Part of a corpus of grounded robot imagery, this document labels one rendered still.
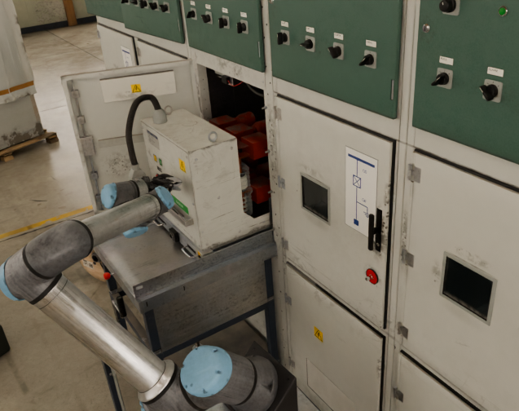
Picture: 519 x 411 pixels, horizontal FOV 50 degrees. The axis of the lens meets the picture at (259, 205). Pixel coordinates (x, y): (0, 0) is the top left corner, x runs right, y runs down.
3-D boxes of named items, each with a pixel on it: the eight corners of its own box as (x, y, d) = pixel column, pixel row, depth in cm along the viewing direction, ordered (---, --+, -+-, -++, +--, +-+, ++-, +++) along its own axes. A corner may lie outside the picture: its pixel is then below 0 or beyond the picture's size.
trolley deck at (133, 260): (141, 314, 228) (138, 302, 225) (92, 248, 274) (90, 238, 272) (277, 255, 258) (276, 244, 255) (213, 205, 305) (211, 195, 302)
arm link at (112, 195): (105, 214, 208) (94, 192, 210) (133, 209, 217) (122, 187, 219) (116, 202, 202) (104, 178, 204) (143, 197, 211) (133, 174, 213)
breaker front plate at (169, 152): (200, 254, 242) (185, 153, 218) (155, 211, 278) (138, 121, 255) (202, 253, 242) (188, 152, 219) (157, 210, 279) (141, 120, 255)
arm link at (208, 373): (259, 393, 168) (222, 382, 156) (217, 415, 174) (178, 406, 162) (248, 347, 178) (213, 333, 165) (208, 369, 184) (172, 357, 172)
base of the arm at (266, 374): (288, 388, 175) (269, 382, 168) (248, 429, 177) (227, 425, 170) (261, 344, 188) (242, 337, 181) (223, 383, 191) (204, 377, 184)
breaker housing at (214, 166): (202, 254, 242) (187, 151, 218) (156, 210, 279) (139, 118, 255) (297, 216, 264) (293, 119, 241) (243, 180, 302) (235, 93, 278)
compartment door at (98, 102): (94, 209, 300) (61, 72, 264) (210, 190, 310) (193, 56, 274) (94, 214, 294) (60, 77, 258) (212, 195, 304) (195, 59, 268)
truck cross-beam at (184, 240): (204, 266, 242) (202, 254, 239) (154, 217, 282) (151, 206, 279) (213, 262, 244) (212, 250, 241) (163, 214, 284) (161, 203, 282)
